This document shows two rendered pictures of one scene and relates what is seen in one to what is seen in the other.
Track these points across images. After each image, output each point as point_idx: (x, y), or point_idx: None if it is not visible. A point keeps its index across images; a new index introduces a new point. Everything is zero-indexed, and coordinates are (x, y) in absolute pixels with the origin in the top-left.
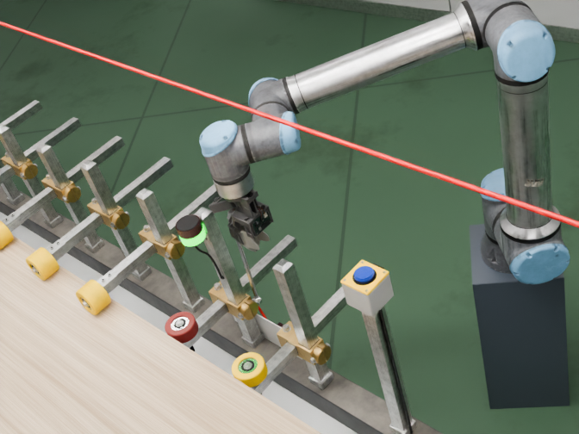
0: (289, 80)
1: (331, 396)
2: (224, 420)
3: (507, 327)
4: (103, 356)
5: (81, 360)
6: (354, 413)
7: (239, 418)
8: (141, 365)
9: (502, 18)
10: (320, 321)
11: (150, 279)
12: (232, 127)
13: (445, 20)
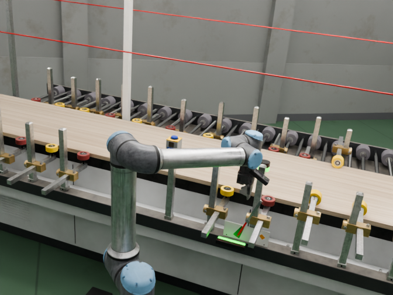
0: (239, 147)
1: (202, 224)
2: (224, 177)
3: None
4: (289, 189)
5: (297, 188)
6: (190, 220)
7: (219, 178)
8: (270, 188)
9: (132, 137)
10: (212, 215)
11: (333, 263)
12: (248, 132)
13: (164, 148)
